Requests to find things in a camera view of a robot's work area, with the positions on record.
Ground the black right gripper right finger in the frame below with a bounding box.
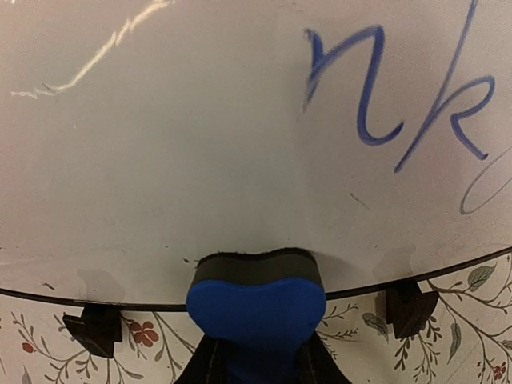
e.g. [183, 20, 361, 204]
[296, 332, 351, 384]

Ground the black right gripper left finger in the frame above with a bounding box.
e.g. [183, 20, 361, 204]
[175, 335, 228, 384]

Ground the blue whiteboard eraser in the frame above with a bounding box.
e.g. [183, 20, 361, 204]
[186, 248, 326, 383]

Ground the white whiteboard black frame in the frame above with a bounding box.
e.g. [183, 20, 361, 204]
[1, 1, 511, 306]

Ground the black whiteboard stand foot right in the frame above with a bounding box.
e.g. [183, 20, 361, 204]
[386, 281, 439, 339]

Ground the black whiteboard stand foot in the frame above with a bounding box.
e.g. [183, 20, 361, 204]
[386, 281, 439, 339]
[62, 304, 122, 359]

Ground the black whiteboard stand foot left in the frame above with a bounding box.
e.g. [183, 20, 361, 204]
[62, 304, 122, 359]

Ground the floral patterned table mat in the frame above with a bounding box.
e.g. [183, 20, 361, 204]
[1, 255, 511, 383]

